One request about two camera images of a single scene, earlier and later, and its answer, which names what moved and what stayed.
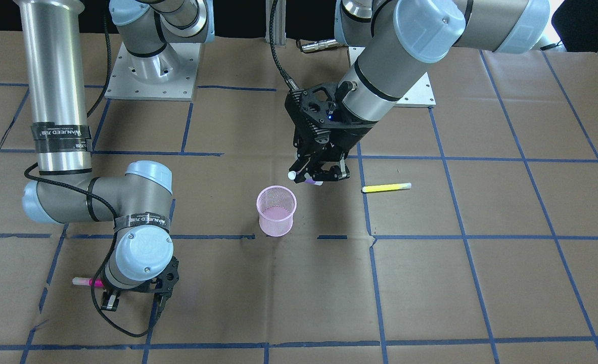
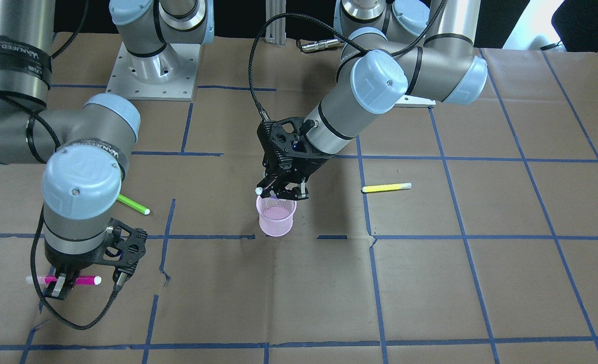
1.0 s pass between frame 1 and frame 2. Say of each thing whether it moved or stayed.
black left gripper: moved
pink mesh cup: stayed
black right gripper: moved
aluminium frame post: stayed
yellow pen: stayed
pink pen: moved
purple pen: moved
